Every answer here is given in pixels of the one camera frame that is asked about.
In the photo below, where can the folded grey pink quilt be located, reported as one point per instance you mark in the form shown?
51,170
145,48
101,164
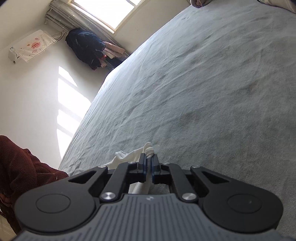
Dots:
201,2

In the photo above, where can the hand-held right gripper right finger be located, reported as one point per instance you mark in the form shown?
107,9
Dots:
153,168

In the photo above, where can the white shirt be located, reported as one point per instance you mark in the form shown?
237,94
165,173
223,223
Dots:
129,157

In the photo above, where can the lace curtain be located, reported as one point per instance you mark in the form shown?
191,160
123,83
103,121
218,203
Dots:
69,20

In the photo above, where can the hanging dark jacket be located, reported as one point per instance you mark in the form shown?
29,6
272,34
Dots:
85,48

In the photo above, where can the hanging pink garment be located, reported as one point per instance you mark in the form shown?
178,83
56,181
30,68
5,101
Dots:
113,51

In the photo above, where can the folded beige garment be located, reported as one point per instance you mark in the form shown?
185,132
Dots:
277,4

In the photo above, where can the window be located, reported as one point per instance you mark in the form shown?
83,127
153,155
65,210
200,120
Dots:
108,11

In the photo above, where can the maroon fleece sleeve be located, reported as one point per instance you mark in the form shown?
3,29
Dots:
23,173

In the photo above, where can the covered wall air conditioner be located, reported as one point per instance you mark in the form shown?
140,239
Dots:
32,46

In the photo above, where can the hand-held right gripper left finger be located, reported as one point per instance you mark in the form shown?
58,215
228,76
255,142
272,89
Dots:
143,168

